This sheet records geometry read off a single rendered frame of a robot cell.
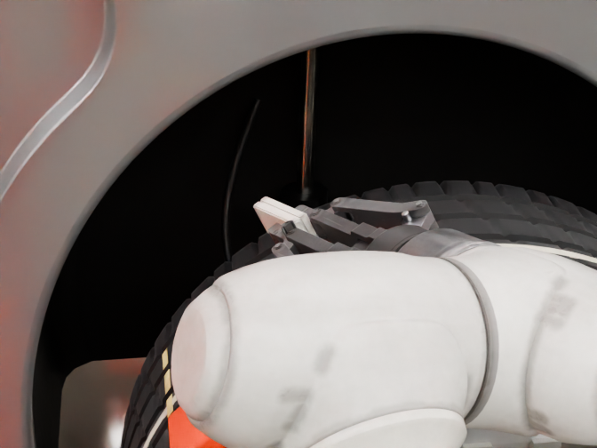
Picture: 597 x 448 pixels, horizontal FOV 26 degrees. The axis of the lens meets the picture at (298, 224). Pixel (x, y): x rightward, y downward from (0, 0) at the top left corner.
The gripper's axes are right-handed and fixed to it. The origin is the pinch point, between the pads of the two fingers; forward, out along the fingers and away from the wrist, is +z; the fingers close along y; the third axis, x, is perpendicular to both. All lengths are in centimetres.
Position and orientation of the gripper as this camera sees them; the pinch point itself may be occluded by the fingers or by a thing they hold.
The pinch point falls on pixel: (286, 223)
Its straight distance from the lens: 107.5
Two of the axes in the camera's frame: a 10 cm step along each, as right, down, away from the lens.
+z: -4.9, -2.2, 8.4
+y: 7.6, -5.8, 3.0
